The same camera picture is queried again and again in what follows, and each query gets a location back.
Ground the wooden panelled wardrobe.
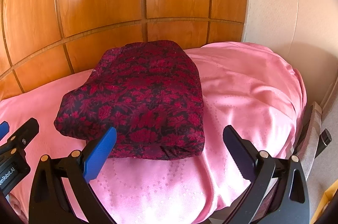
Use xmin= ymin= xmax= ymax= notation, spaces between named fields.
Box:
xmin=1 ymin=0 xmax=247 ymax=99

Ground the yellow paper bag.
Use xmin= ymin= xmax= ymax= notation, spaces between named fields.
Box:
xmin=310 ymin=180 xmax=338 ymax=224

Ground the dark red floral garment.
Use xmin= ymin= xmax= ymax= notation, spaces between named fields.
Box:
xmin=54 ymin=40 xmax=204 ymax=160

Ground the pink bed sheet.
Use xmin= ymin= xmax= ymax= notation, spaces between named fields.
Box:
xmin=0 ymin=41 xmax=308 ymax=224

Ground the grey bed frame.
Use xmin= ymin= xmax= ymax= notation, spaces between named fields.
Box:
xmin=293 ymin=102 xmax=332 ymax=180

